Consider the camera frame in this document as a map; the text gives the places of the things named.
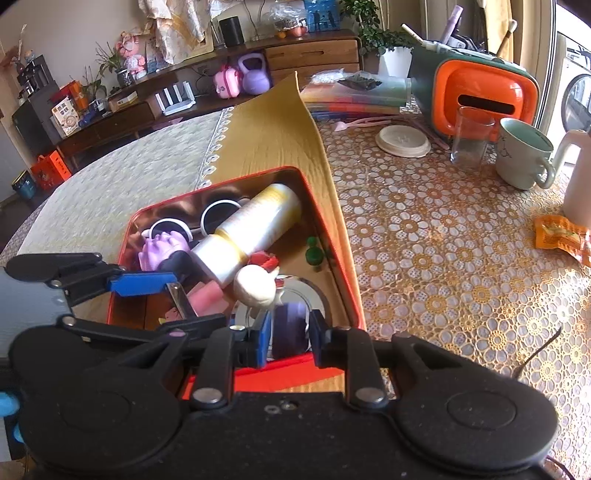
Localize red tin box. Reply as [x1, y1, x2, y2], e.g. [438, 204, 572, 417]
[106, 166, 368, 400]

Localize white mug with green inside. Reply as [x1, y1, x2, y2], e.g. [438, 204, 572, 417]
[496, 117, 557, 191]

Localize person's left hand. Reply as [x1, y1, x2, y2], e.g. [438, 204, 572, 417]
[0, 390, 25, 445]

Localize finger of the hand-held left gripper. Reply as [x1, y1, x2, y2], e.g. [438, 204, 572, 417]
[4, 251, 179, 307]
[55, 314, 230, 346]

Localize wooden media cabinet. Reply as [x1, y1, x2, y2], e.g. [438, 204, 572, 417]
[55, 28, 361, 158]

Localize stack of coloured folders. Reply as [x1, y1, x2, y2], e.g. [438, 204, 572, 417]
[300, 74, 414, 121]

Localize tall green houseplant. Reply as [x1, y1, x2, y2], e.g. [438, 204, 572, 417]
[339, 0, 416, 56]

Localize cream mushroom toy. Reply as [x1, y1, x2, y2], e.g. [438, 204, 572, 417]
[233, 266, 276, 308]

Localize white jug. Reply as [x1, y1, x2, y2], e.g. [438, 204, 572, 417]
[551, 129, 591, 229]

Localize pink doll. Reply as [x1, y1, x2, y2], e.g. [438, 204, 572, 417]
[115, 31, 148, 79]

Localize white bottle with yellow label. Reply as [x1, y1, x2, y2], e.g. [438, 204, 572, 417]
[189, 183, 303, 288]

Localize round cream lid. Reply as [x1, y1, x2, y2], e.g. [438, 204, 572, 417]
[375, 124, 432, 159]

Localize pink cylinder toy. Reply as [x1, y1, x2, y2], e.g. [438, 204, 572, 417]
[189, 282, 227, 315]

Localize floral cover cloth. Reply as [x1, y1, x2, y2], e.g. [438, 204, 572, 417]
[139, 0, 213, 65]

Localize small potted plant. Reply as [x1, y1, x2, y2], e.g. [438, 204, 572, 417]
[95, 41, 136, 88]

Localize purple block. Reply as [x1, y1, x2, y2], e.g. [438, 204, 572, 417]
[272, 302, 309, 360]

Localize purple kettlebell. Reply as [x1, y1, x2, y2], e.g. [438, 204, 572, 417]
[237, 53, 271, 95]

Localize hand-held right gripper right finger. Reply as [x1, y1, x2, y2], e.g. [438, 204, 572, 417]
[309, 310, 445, 411]

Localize white plant pot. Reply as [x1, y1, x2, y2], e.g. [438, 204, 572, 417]
[379, 46, 414, 78]

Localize green cap toy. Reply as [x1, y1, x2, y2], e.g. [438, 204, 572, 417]
[305, 236, 326, 266]

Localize white router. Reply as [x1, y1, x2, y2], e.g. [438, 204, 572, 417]
[154, 82, 195, 116]

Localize black coffee machine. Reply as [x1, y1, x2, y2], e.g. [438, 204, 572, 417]
[16, 55, 58, 100]

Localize yellow cloth mat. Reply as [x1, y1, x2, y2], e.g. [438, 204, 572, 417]
[198, 71, 368, 333]

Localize floral lace tablecloth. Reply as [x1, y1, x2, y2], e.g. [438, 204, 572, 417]
[300, 102, 591, 480]

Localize orange paper bag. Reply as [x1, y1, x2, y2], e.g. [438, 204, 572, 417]
[51, 80, 88, 112]

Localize printed cereal box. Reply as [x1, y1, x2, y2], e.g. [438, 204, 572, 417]
[50, 102, 80, 138]

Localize purple toy figure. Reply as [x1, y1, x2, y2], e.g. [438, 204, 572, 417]
[139, 229, 195, 282]

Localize clear drinking glass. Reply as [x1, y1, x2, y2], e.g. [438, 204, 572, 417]
[450, 105, 495, 168]

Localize cream quilted mat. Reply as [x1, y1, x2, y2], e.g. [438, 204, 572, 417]
[0, 107, 234, 268]

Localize washing machine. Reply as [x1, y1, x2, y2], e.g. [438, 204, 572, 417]
[549, 32, 591, 136]

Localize yellow curtain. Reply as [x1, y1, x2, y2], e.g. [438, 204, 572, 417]
[480, 0, 514, 47]

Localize plastic bag with fruit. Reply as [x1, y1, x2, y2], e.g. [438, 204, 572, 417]
[268, 0, 309, 38]

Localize pink toy suitcase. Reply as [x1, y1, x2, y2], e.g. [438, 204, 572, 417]
[213, 65, 242, 99]

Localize blue picture box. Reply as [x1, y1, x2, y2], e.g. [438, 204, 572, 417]
[304, 0, 341, 33]

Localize black cable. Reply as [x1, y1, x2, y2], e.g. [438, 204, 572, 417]
[512, 325, 563, 380]

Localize orange snack packet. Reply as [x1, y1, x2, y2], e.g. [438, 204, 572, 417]
[533, 215, 591, 267]

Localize orange floor bag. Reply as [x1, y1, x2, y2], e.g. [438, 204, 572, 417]
[31, 150, 73, 191]

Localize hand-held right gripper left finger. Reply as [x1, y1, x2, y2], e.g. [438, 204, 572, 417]
[115, 311, 274, 411]

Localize wooden handled brush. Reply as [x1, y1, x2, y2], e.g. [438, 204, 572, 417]
[496, 19, 518, 58]

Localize white sunglasses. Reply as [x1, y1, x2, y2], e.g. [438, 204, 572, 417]
[141, 199, 252, 243]

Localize black cylinder speaker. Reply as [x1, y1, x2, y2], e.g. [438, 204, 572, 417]
[218, 16, 245, 48]

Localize round steel lid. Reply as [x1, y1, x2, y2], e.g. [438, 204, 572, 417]
[233, 274, 332, 356]

